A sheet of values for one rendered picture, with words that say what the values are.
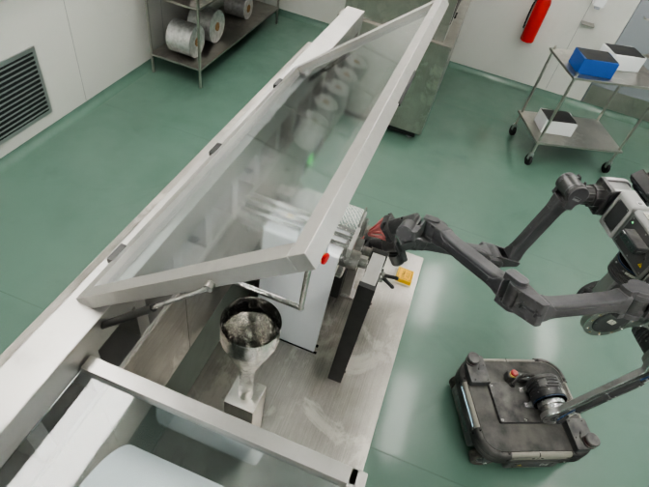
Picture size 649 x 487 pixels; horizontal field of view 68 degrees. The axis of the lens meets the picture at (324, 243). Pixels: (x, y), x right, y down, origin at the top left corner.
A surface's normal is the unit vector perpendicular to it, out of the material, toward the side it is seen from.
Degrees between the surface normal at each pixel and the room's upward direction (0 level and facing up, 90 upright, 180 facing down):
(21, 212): 0
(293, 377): 0
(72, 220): 0
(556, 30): 90
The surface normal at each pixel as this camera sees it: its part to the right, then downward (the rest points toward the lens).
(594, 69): -0.04, 0.72
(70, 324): 0.15, -0.68
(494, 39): -0.33, 0.65
